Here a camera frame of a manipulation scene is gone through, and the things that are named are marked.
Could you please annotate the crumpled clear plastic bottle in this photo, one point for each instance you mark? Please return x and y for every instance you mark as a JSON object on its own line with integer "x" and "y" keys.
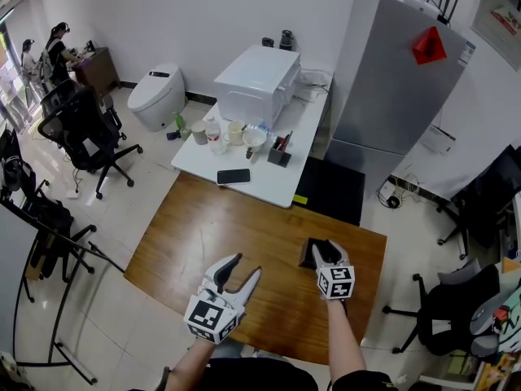
{"x": 259, "y": 127}

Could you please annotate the small black jar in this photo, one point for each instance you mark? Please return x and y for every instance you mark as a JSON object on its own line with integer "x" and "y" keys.
{"x": 268, "y": 42}

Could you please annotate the white paper box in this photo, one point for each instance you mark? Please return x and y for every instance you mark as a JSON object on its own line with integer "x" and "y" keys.
{"x": 439, "y": 139}

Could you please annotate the red-handled tool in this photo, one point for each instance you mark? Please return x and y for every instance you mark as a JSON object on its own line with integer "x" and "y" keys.
{"x": 285, "y": 140}

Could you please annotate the white bowl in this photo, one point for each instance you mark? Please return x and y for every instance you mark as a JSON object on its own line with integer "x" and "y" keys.
{"x": 254, "y": 138}

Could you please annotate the silver refrigerator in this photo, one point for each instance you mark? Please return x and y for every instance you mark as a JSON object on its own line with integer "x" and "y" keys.
{"x": 390, "y": 96}

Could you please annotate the grey cup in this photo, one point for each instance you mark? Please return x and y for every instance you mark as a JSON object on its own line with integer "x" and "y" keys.
{"x": 199, "y": 133}

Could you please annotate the black router with antennas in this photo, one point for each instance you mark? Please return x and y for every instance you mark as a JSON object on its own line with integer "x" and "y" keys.
{"x": 443, "y": 8}

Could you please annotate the cream mug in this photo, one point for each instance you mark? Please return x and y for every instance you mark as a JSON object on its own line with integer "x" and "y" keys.
{"x": 235, "y": 133}

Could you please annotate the black low cabinet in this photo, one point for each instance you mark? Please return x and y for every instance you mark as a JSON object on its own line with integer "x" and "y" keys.
{"x": 331, "y": 190}

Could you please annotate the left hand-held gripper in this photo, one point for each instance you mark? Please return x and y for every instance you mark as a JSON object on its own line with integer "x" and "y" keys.
{"x": 211, "y": 316}

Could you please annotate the white floor charger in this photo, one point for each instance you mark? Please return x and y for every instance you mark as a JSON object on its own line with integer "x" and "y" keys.
{"x": 72, "y": 194}

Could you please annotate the person's right forearm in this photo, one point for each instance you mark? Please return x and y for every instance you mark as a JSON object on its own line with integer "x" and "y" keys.
{"x": 346, "y": 340}

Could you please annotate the white toilet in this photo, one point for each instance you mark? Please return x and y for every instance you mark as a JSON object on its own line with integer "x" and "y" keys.
{"x": 156, "y": 96}

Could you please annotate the green spray bottle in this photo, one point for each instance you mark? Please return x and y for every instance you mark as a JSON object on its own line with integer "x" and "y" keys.
{"x": 182, "y": 126}

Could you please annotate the fridge energy label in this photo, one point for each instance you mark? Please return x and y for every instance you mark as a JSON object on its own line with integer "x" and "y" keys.
{"x": 469, "y": 53}

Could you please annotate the brown wooden cabinet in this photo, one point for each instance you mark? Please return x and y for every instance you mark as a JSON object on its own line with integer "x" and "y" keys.
{"x": 97, "y": 69}

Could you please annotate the black thermos flask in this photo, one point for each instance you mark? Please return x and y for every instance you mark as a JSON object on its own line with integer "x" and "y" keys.
{"x": 286, "y": 40}

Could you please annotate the person's left forearm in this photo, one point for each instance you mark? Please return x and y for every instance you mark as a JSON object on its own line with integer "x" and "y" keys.
{"x": 195, "y": 361}

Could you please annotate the small dark figurine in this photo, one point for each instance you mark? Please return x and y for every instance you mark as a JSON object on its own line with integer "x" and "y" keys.
{"x": 249, "y": 153}

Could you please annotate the red diamond paper sticker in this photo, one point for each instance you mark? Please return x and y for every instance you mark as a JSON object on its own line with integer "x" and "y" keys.
{"x": 429, "y": 46}

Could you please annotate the white side table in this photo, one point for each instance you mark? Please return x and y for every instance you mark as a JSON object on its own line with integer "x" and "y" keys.
{"x": 264, "y": 177}

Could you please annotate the person's black clothing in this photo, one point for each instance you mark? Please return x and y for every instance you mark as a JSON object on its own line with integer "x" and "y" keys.
{"x": 260, "y": 375}

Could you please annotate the colourful clutter pile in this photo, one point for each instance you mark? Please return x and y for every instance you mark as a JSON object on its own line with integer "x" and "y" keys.
{"x": 502, "y": 320}

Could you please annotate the white microwave oven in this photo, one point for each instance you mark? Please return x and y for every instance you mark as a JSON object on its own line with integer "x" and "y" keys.
{"x": 254, "y": 84}

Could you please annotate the wall notice panel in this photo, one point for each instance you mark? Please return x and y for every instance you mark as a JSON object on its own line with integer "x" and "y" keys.
{"x": 502, "y": 14}

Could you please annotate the grey desk organiser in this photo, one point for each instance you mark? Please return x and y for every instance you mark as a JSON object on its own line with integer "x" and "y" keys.
{"x": 278, "y": 157}

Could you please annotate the black office chair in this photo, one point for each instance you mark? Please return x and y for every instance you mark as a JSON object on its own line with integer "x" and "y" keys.
{"x": 81, "y": 133}
{"x": 452, "y": 312}
{"x": 484, "y": 202}

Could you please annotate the black smartphone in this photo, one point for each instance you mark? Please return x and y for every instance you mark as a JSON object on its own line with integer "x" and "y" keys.
{"x": 233, "y": 176}

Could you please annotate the small black object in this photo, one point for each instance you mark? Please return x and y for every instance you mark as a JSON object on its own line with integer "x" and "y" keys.
{"x": 306, "y": 255}

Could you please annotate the clear water bottle red label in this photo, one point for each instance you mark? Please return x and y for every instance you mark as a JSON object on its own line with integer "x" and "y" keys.
{"x": 214, "y": 137}

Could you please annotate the large whiteboard on stand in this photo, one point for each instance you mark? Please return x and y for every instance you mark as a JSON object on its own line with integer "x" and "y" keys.
{"x": 45, "y": 234}

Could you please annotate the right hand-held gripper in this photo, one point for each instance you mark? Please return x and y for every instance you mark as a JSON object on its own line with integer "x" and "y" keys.
{"x": 335, "y": 281}

